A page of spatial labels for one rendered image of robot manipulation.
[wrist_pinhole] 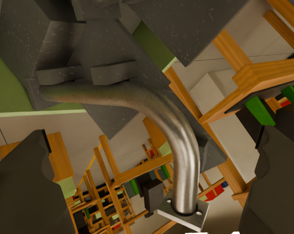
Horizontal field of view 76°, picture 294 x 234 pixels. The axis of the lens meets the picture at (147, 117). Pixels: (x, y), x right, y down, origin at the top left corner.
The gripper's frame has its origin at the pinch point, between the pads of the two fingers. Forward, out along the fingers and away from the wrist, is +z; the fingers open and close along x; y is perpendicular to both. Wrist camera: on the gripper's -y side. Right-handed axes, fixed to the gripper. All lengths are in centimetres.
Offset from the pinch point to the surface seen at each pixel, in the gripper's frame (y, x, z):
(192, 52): -2.6, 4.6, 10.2
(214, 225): 837, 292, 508
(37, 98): 4.4, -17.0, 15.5
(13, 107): 5.3, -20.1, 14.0
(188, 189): 10.9, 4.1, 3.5
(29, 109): 6.2, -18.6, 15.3
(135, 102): 2.0, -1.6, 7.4
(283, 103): 199, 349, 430
